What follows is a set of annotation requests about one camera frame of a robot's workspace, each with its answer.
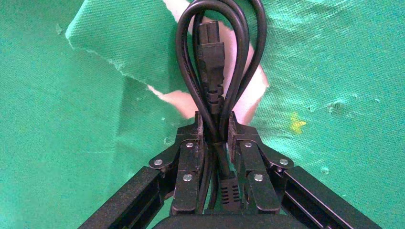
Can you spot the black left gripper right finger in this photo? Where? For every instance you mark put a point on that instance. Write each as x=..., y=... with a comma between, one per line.
x=253, y=164

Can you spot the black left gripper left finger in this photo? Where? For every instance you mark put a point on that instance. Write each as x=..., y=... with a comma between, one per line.
x=189, y=164

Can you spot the green table cloth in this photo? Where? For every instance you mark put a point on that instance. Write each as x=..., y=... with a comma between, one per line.
x=63, y=110

